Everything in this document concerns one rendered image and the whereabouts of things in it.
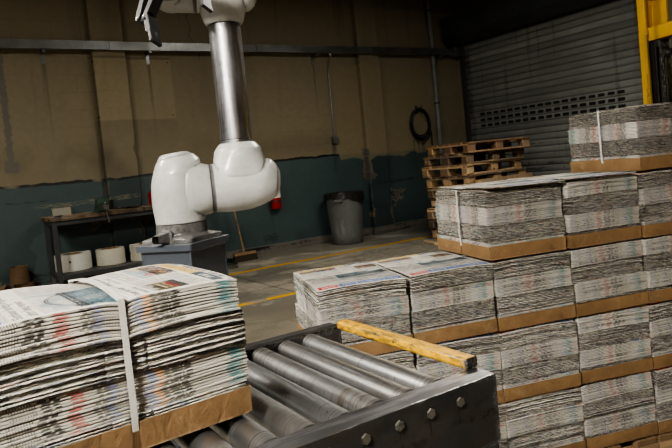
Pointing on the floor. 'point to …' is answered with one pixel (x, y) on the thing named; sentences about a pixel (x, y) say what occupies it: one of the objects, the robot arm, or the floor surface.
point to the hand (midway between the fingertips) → (180, 22)
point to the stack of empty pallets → (468, 160)
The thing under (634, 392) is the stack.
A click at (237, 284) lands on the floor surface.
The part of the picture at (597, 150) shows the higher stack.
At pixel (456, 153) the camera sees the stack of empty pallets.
